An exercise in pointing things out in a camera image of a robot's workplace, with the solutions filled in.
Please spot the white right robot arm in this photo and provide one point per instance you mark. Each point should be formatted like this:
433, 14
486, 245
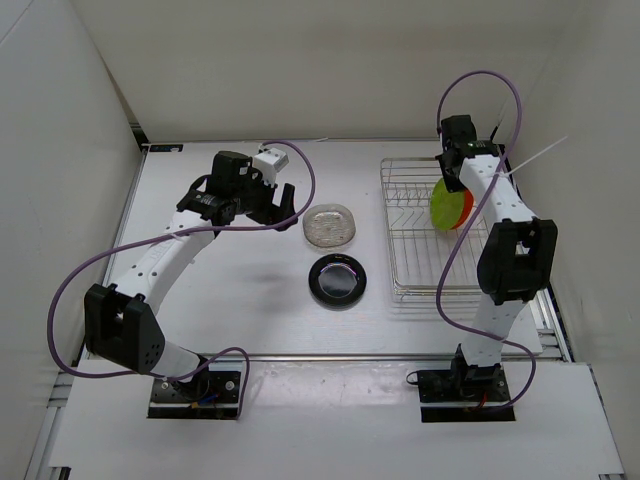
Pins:
517, 257

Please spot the chrome wire dish rack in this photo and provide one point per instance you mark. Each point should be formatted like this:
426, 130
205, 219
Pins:
418, 251

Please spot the white zip tie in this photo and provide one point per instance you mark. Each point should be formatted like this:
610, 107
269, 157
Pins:
509, 173

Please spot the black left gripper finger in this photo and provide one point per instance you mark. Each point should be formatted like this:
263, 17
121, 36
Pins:
289, 190
277, 213

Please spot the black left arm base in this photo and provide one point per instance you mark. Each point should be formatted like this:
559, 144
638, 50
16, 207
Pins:
214, 394

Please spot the orange plate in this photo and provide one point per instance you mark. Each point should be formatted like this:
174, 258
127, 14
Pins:
466, 209

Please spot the aluminium frame rail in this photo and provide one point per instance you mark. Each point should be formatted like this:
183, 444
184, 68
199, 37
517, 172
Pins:
548, 353

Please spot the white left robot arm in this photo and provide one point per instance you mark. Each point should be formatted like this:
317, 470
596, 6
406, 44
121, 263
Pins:
120, 319

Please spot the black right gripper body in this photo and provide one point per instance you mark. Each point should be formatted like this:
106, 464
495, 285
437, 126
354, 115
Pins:
450, 180

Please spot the lime green plate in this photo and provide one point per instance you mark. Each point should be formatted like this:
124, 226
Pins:
445, 206

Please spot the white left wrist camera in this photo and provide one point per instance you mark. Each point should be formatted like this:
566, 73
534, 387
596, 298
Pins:
270, 162

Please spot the clear glass plate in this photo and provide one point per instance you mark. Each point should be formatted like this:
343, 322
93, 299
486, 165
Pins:
330, 222
330, 231

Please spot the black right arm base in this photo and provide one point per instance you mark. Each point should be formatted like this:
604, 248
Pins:
462, 393

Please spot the black plate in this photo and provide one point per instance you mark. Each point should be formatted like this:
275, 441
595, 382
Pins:
337, 281

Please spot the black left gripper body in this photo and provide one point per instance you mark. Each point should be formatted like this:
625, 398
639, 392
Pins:
252, 198

